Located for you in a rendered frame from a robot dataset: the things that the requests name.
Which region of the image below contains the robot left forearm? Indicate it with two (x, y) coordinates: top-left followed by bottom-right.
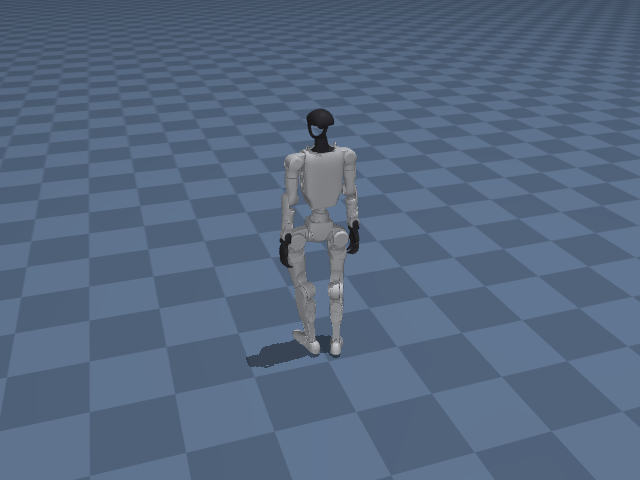
(280, 194), (295, 240)

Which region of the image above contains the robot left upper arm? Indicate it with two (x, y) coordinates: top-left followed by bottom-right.
(283, 152), (305, 206)

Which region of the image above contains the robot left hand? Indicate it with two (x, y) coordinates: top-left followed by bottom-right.
(279, 233), (293, 268)

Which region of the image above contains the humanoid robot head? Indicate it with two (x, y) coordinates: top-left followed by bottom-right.
(307, 109), (335, 153)

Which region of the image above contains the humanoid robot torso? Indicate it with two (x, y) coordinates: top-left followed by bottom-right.
(299, 142), (344, 242)

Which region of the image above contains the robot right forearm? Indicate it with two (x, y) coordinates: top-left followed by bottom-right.
(345, 184), (360, 228)

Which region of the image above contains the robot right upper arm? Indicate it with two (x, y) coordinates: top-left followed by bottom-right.
(340, 147), (357, 196)

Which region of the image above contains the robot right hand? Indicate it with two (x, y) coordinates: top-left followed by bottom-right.
(346, 220), (359, 254)

